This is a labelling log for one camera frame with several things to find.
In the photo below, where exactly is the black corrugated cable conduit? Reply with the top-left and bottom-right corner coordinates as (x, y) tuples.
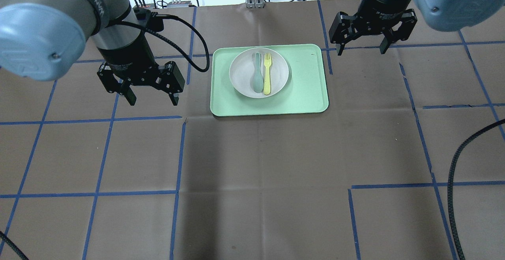
(447, 119), (505, 260)

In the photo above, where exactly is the light green plastic tray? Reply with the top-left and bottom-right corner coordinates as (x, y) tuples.
(210, 44), (329, 117)

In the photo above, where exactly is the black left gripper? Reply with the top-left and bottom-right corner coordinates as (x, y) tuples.
(94, 27), (185, 107)

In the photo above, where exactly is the yellow plastic fork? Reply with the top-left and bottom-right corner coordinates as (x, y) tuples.
(263, 52), (272, 95)

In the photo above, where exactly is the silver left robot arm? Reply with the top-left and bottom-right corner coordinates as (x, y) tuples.
(1, 0), (185, 105)

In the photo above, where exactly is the teal plastic spoon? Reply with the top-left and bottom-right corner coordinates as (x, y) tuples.
(251, 52), (264, 93)

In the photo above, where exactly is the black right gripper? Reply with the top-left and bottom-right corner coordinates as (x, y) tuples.
(329, 0), (418, 56)

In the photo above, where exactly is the white round plate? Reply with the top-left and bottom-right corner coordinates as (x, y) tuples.
(229, 47), (290, 99)

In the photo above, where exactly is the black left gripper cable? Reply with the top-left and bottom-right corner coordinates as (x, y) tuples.
(107, 13), (210, 73)

